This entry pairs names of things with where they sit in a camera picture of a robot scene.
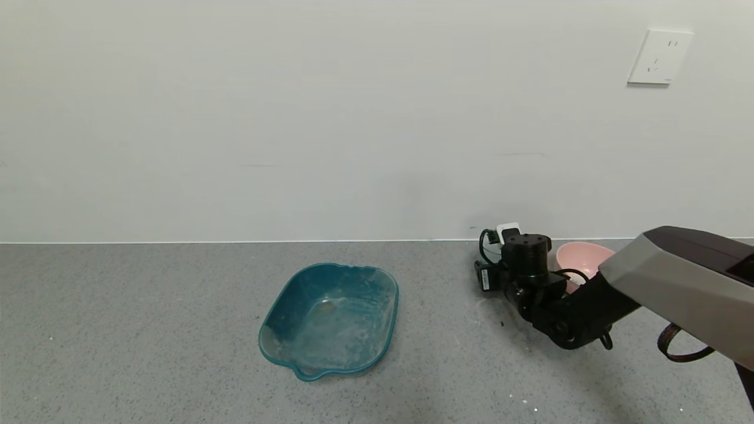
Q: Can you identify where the thin black camera cable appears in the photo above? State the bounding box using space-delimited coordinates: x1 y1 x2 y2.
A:
478 228 591 284

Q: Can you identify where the braided dark cable loop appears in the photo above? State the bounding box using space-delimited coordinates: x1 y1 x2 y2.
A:
658 323 715 363

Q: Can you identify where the white wall socket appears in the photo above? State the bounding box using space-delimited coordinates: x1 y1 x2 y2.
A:
627 29 694 86

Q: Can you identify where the teal plastic tray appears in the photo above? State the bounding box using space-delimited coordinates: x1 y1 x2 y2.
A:
257 263 400 382

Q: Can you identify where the pink bowl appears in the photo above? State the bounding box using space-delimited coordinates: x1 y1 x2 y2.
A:
556 242 616 294

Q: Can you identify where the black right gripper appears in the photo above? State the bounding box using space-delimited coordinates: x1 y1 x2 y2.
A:
474 260 506 292

